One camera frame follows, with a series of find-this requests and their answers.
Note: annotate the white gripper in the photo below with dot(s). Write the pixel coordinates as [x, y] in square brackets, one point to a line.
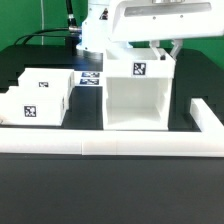
[154, 20]

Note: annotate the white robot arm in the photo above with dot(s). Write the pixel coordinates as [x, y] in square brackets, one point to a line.
[95, 28]

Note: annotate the white fiducial marker sheet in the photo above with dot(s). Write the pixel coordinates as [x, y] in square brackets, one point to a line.
[88, 78]

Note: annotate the white U-shaped fence rail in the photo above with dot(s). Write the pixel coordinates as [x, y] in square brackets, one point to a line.
[208, 141]

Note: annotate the white drawer cabinet box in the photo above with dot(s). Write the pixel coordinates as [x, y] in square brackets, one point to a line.
[136, 89]

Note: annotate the white drawer with tag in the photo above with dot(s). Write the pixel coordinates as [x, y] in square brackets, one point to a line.
[52, 78]
[32, 106]

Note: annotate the white front drawer with tag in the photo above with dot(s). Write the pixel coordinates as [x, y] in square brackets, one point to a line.
[32, 106]

